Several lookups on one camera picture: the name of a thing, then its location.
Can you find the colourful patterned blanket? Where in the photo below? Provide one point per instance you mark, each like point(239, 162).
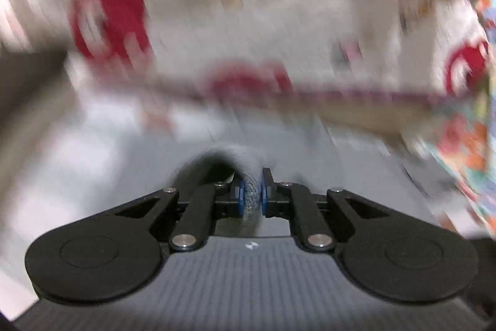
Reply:
point(467, 151)

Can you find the white red bear quilt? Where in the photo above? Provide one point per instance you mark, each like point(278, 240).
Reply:
point(423, 51)

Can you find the checkered dog print rug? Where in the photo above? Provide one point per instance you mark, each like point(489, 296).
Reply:
point(65, 157)

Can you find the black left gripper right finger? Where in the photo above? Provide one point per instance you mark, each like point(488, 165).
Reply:
point(387, 253)

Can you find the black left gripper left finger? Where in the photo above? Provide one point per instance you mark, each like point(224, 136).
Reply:
point(114, 253)

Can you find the grey knit sweater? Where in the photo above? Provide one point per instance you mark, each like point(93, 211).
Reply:
point(216, 164)

